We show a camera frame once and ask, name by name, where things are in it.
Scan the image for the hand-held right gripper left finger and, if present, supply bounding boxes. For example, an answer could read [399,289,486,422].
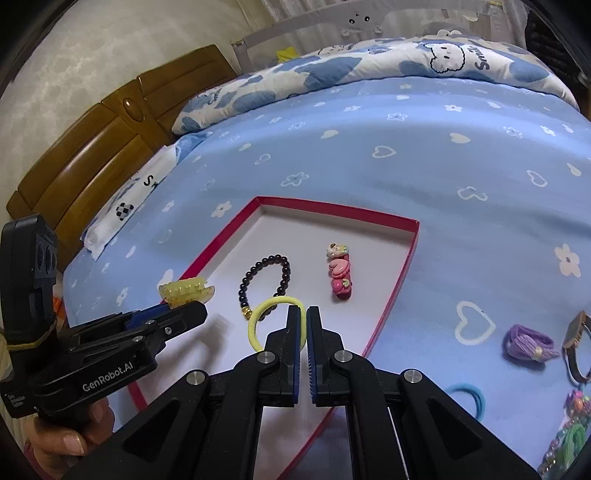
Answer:
[60,305,303,480]

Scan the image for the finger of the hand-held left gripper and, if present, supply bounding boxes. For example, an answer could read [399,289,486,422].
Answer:
[124,301,208,357]
[129,302,172,325]

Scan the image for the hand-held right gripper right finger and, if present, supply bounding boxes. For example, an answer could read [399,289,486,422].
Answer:
[307,305,542,480]

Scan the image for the yellow hair claw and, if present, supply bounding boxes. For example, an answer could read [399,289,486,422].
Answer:
[158,275,217,309]

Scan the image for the yellow hair tie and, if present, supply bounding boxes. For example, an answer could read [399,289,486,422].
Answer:
[247,296,306,354]

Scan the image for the black bead bracelet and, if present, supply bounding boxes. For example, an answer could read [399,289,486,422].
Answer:
[238,253,291,322]

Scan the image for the pink cartoon hair clip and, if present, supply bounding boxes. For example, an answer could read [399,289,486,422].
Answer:
[325,243,355,301]

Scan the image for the red shallow box tray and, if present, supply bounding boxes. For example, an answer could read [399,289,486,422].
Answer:
[127,196,421,478]

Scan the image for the blue hair tie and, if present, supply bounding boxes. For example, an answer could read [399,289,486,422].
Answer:
[445,382,485,421]

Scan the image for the purple hair clip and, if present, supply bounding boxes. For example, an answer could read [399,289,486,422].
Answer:
[502,324,562,363]

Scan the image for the pastel bead bracelet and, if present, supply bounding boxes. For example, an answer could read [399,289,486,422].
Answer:
[537,438,565,478]

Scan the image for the small colourful bead bracelet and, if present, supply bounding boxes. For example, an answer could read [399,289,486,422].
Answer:
[565,388,591,419]

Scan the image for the green scrunchie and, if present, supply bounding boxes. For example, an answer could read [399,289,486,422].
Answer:
[560,424,590,459]

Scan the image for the person's left hand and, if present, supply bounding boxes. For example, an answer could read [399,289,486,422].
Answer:
[23,396,116,472]

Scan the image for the white printed pillow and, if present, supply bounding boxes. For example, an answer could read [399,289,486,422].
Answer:
[81,133,209,260]

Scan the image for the wooden headboard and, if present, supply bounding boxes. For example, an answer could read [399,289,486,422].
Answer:
[6,44,239,260]

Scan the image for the blue flower bed sheet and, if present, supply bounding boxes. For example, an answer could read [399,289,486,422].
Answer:
[62,74,591,480]

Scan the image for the blue white cartoon duvet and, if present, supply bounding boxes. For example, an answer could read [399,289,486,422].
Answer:
[171,28,581,136]

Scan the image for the grey bed guard rail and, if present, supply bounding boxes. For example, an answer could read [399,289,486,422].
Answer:
[231,0,528,75]

